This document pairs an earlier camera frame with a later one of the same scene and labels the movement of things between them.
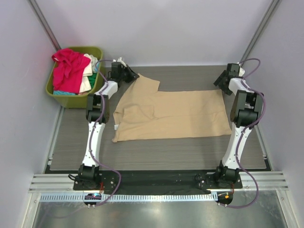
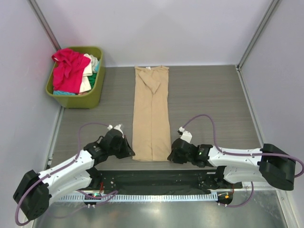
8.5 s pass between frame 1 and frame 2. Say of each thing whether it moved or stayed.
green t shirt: stayed
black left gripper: moved
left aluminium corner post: stayed
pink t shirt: stayed
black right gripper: moved
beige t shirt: moved
